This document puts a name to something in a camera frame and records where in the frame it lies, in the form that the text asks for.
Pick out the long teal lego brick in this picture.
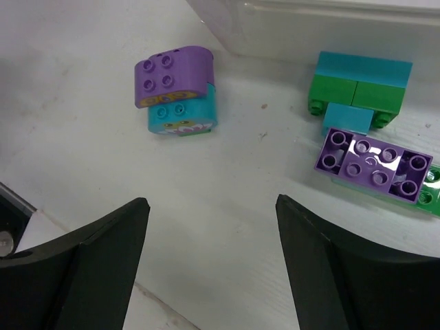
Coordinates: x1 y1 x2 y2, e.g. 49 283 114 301
315 52 413 89

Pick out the green lego brick right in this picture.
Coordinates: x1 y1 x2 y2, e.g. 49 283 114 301
351 82 406 129

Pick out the small teal lego brick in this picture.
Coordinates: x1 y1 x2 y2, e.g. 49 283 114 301
321 103 374 137

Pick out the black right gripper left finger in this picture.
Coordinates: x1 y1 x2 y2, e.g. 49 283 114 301
1 197 150 330

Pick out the white divided plastic container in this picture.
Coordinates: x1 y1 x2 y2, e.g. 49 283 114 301
188 1 439 63

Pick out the purple curved lego brick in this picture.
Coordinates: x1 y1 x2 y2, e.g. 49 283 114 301
134 46 215 109

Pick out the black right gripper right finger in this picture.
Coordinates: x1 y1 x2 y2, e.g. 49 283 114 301
276 195 439 329

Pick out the green lego brick left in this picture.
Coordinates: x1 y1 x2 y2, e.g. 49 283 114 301
308 74 358 116

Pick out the small green lego brick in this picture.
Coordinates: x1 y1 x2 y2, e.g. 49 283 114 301
179 129 211 138

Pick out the teal curved lego brick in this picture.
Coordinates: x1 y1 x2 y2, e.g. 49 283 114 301
148 84 218 136

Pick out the purple lego plate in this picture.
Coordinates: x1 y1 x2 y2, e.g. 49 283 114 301
314 128 433 204

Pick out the green lego plate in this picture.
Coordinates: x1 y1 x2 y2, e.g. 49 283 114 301
331 164 440 219

